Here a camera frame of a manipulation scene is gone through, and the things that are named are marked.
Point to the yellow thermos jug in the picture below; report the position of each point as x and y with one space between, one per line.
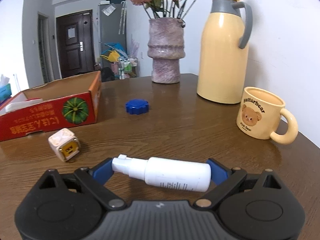
224 51

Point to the purple ceramic vase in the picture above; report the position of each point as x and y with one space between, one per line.
166 48

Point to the yellow bear mug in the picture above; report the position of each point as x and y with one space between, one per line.
260 114

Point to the red white lint brush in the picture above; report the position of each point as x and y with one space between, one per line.
20 105

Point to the white spray bottle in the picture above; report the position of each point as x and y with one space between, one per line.
165 173

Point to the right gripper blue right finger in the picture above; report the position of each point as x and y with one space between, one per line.
219 172

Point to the red cardboard box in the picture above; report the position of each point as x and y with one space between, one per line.
69 102

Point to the grey refrigerator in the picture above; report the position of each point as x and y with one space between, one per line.
112 20

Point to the cream cube charger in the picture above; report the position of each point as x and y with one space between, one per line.
65 144

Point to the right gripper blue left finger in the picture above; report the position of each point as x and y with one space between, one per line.
103 171

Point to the dark brown door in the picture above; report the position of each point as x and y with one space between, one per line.
75 43

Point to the blue tissue pack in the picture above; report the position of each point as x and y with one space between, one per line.
5 89

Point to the wire storage cart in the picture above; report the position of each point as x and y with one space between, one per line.
127 68

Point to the blue plastic cap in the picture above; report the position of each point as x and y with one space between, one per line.
137 106

